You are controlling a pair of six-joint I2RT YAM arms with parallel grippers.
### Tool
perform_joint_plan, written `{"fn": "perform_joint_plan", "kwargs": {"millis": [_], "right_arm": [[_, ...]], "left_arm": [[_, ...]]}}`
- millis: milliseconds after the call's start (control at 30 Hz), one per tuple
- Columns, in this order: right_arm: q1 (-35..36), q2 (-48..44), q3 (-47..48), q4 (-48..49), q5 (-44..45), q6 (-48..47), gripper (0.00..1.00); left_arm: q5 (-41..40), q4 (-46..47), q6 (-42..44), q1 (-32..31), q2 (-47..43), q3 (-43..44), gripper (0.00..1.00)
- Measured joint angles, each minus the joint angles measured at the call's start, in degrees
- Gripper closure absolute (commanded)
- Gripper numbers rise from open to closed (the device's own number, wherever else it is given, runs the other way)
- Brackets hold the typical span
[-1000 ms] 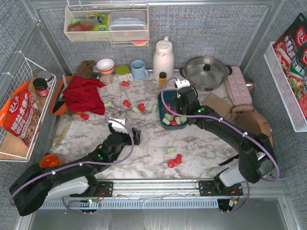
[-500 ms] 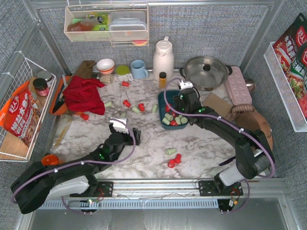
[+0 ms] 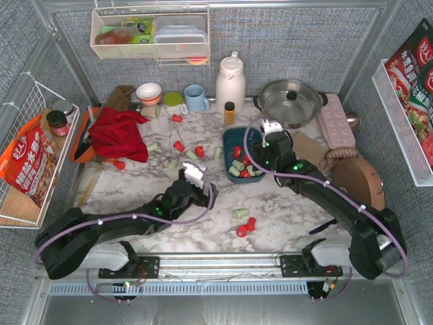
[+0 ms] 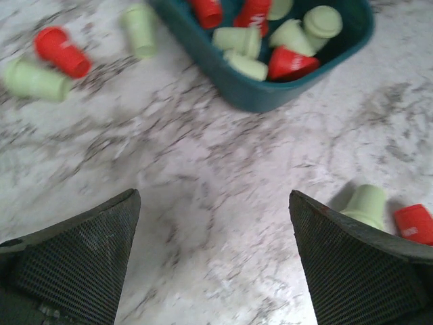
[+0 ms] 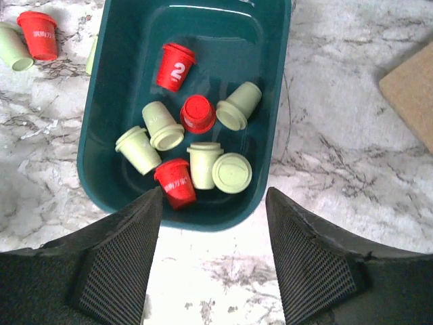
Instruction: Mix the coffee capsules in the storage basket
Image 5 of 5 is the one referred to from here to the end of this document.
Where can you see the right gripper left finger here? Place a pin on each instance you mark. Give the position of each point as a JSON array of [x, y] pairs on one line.
[[96, 275]]

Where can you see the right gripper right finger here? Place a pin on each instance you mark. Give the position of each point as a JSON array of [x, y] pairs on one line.
[[328, 275]]

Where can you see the green capsule cluster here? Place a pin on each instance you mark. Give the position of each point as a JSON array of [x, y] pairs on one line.
[[232, 173], [236, 109]]

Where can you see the red capsule cluster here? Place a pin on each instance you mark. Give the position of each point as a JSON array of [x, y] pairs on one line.
[[197, 114]]

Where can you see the cork mat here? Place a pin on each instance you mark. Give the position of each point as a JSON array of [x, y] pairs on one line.
[[408, 89]]

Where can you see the teal storage basket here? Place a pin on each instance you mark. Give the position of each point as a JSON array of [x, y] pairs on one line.
[[184, 97]]

